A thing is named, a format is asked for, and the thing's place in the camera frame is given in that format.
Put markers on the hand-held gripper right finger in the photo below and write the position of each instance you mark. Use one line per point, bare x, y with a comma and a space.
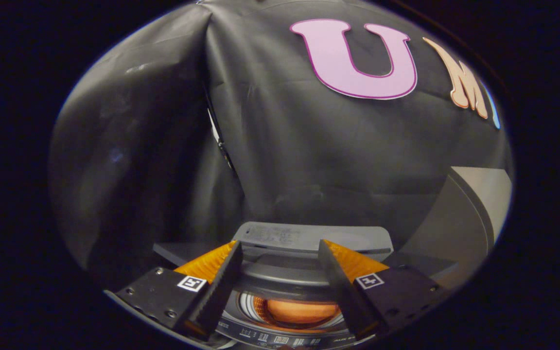
341, 289

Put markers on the yellow orange shirt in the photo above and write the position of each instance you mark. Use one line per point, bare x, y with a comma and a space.
299, 311

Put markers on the beige cabinet with dark frame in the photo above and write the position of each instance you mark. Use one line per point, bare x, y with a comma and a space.
460, 218

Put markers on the black backdrop cloth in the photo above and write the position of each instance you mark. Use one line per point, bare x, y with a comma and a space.
309, 160

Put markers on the grey washing machine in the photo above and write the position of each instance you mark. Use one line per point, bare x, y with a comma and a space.
280, 279

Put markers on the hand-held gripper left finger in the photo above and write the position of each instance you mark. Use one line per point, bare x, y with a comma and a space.
219, 289

